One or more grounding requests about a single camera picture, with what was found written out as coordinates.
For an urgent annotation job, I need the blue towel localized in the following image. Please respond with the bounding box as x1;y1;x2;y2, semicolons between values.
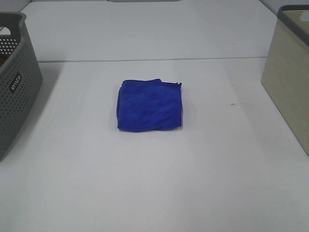
116;79;183;132

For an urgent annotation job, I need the beige plastic basket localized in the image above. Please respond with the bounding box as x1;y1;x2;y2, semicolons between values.
261;4;309;153

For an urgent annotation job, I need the grey perforated plastic basket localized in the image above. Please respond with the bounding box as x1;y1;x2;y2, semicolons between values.
0;12;43;158

